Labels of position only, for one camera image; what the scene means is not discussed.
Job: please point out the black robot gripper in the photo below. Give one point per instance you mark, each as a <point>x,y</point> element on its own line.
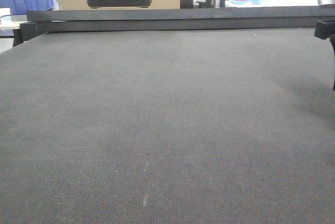
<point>325,30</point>

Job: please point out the black conveyor side rail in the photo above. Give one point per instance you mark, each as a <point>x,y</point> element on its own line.
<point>39,22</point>

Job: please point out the dark grey conveyor belt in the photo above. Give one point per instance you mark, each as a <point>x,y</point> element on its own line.
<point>213,126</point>

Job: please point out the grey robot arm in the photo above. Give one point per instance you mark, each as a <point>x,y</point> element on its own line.
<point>326,4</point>

